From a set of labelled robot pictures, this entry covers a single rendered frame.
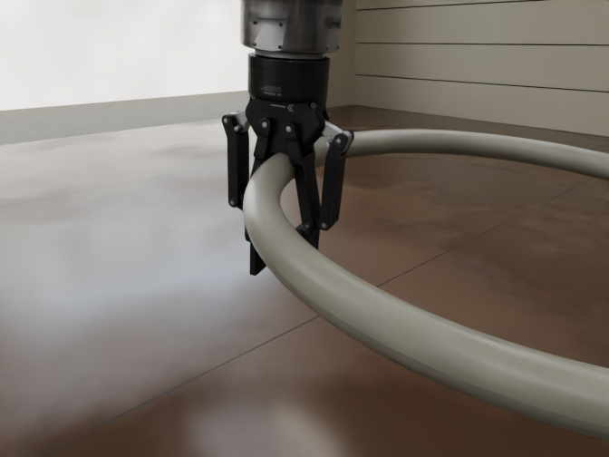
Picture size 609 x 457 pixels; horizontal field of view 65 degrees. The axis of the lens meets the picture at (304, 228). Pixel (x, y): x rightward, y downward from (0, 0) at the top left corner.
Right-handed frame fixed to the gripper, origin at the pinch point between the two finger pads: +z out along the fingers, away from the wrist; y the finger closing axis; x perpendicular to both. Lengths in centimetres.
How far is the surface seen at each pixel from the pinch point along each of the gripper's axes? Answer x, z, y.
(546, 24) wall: 652, -16, 18
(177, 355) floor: 66, 94, -72
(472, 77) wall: 684, 58, -58
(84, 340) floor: 59, 96, -110
